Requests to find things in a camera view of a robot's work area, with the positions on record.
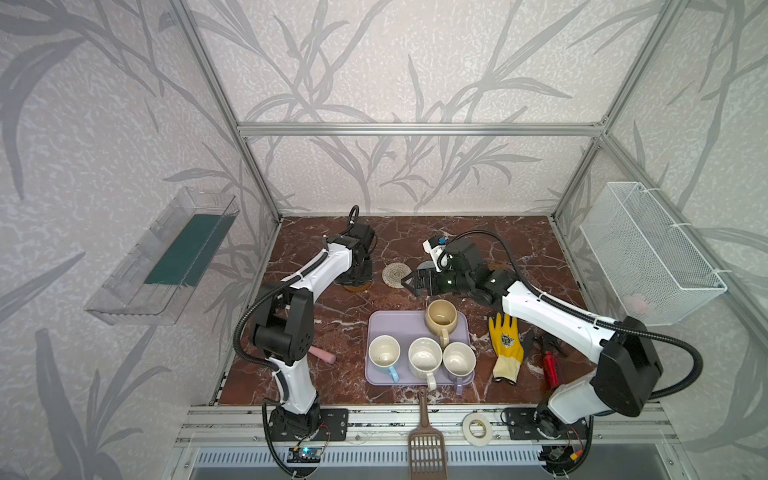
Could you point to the yellow work glove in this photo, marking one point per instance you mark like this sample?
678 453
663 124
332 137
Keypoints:
504 335

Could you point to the right electronics board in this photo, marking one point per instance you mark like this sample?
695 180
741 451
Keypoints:
561 454

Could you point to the electronics board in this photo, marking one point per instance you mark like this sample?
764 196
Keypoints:
561 454
304 455

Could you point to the pink cylinder piece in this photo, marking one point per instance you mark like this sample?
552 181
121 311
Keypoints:
323 355

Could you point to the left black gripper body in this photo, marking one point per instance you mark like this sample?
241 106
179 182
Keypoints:
358 271

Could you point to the green flat sheet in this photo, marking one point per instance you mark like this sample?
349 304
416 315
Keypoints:
186 260

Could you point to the black mug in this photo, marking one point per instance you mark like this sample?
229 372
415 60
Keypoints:
357 275

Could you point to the grey round coaster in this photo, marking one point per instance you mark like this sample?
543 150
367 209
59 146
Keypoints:
427 265

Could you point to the white tape roll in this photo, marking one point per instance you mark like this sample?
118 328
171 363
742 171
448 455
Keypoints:
477 430

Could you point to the beige mug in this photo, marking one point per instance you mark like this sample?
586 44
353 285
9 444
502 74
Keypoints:
441 319

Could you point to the left electronics board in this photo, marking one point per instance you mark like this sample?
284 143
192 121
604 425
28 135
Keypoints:
304 455

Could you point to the white woven coaster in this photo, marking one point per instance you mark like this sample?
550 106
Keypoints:
394 273

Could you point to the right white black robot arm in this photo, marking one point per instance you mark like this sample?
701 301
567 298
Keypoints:
628 366

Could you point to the white wire basket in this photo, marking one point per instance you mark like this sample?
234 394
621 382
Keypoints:
659 276

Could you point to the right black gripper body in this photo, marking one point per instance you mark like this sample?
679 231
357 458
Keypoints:
426 280

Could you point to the white mug blue handle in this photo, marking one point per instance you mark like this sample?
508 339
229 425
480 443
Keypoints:
384 353

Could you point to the amber brown coaster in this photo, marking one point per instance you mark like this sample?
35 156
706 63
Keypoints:
358 288

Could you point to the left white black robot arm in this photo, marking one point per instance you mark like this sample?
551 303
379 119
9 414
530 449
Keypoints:
277 330

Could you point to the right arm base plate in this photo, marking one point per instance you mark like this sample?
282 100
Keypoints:
528 423

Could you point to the clear plastic wall bin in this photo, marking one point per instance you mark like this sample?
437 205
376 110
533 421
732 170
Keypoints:
124 298

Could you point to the red black tool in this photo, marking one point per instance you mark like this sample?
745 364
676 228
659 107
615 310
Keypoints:
550 350

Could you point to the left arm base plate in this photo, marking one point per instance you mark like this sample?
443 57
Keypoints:
319 424

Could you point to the white mug lavender handle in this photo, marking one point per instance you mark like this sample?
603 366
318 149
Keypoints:
459 361

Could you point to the white mug cream handle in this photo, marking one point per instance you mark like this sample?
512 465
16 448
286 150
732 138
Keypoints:
425 357

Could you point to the brown slotted scoop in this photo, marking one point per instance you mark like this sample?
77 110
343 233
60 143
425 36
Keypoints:
426 447

